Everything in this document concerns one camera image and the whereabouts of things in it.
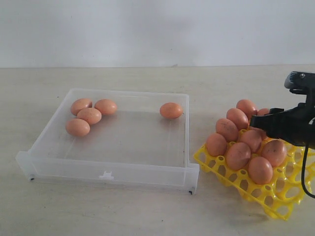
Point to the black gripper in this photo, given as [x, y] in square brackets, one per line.
[292, 126]

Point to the brown egg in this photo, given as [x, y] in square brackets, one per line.
[253, 139]
[263, 111]
[216, 144]
[260, 131]
[260, 170]
[80, 104]
[171, 110]
[238, 156]
[238, 117]
[248, 107]
[275, 152]
[227, 129]
[77, 127]
[106, 106]

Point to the yellow plastic egg tray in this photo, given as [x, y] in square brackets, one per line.
[278, 196]

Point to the clear plastic drawer bin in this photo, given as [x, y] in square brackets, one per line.
[134, 147]

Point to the brown egg second row left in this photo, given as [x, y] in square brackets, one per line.
[90, 115]

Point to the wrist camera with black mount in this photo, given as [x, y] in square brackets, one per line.
[302, 83]

